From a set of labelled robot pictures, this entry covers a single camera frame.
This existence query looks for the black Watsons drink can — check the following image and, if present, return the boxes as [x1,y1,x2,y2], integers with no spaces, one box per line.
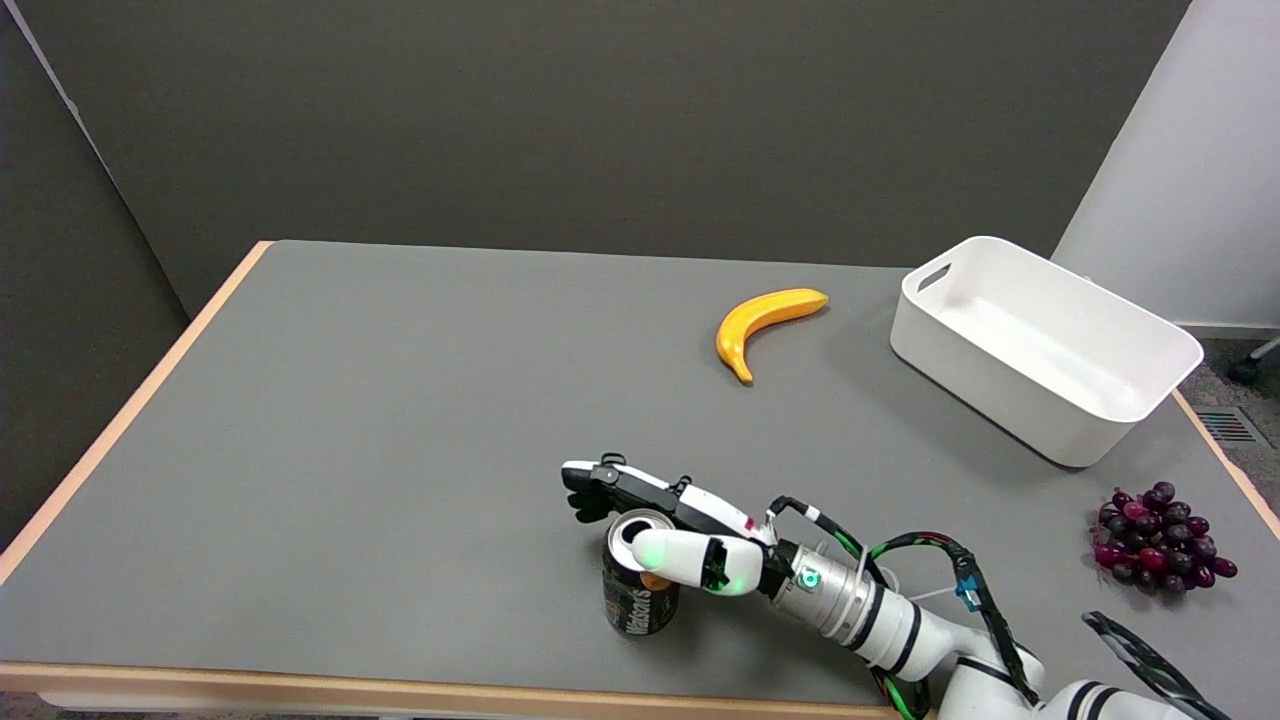
[601,508,682,637]

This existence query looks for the metal floor vent grille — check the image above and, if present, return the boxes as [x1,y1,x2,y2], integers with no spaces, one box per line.
[1196,407,1263,447]

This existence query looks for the black chair caster wheel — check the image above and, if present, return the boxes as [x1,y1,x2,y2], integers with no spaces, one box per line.
[1227,338,1280,386]

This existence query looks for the yellow banana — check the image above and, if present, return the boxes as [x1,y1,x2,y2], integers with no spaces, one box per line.
[715,288,830,385]

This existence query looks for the white plastic bin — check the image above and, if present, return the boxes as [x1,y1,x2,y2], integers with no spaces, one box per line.
[889,236,1205,469]

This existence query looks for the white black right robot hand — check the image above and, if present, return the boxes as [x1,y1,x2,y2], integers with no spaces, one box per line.
[561,453,796,599]

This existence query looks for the black green robot cable bundle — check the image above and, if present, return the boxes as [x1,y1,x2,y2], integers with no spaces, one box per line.
[765,494,1233,720]

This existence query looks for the purple grape bunch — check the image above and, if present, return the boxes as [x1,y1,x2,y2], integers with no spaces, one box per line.
[1089,481,1239,598]

